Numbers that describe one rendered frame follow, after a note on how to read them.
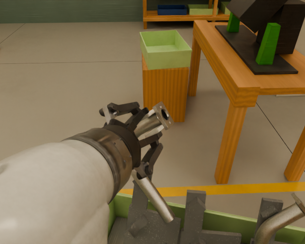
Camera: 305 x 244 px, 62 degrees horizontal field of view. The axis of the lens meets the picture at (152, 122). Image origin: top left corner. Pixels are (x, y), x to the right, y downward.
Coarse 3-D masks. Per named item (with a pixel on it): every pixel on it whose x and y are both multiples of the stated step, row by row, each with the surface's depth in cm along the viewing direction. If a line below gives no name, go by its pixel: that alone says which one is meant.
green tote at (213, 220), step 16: (112, 208) 86; (128, 208) 87; (176, 208) 81; (112, 224) 89; (208, 224) 82; (224, 224) 80; (240, 224) 78; (256, 224) 76; (288, 240) 77; (304, 240) 75
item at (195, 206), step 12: (192, 192) 60; (204, 192) 60; (192, 204) 59; (204, 204) 60; (192, 216) 63; (192, 228) 64; (180, 240) 66; (192, 240) 65; (204, 240) 65; (216, 240) 64; (228, 240) 64; (240, 240) 64
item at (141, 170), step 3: (141, 162) 41; (144, 162) 42; (147, 162) 41; (141, 165) 40; (144, 165) 41; (147, 165) 41; (135, 168) 40; (138, 168) 40; (141, 168) 40; (144, 168) 41; (138, 171) 40; (141, 171) 40; (144, 171) 40; (141, 174) 40; (144, 174) 40; (144, 177) 41
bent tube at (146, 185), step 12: (156, 108) 52; (144, 120) 55; (156, 120) 53; (168, 120) 54; (144, 132) 56; (144, 180) 60; (144, 192) 61; (156, 192) 61; (156, 204) 60; (168, 216) 61
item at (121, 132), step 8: (112, 120) 38; (104, 128) 34; (112, 128) 34; (120, 128) 35; (120, 136) 33; (128, 136) 35; (128, 144) 33; (136, 144) 35; (136, 152) 35; (136, 160) 35
